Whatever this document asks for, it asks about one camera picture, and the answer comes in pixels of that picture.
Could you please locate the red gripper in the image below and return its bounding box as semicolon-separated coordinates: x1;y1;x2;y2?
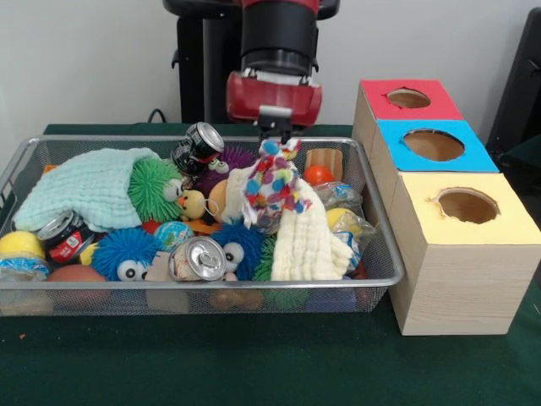
225;70;325;145

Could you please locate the white cloth with coloured dots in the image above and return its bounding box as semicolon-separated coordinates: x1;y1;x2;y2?
241;138;314;232

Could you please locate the cream waffle cloth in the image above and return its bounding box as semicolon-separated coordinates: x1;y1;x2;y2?
221;167;354;283

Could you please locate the clear mesh bin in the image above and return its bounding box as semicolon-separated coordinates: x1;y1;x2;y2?
0;134;405;317

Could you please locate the wooden box with three holes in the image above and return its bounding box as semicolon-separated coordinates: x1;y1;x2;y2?
352;78;541;337

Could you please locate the purple spiky ball with eyes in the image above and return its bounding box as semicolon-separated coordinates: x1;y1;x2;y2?
192;145;259;195

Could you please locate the black can with white print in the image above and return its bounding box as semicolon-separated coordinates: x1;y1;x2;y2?
171;121;225;177

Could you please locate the blue spiky ball with eyes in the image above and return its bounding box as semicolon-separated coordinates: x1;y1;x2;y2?
90;228;160;283
209;219;265;280

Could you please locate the green spiky ball with eyes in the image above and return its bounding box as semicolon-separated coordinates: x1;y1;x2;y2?
128;158;185;223

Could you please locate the silver drink can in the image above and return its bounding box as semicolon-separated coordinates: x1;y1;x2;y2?
167;235;227;283

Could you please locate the mint waffle cloth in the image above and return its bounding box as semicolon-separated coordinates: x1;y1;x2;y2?
11;147;164;233

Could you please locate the dark green table cloth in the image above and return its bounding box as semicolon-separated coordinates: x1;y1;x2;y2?
0;122;541;406
497;134;541;198

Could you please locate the black and red drink can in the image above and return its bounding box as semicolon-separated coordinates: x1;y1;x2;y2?
36;209;96;266

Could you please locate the yellow ball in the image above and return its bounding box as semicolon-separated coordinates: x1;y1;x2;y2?
0;231;46;260

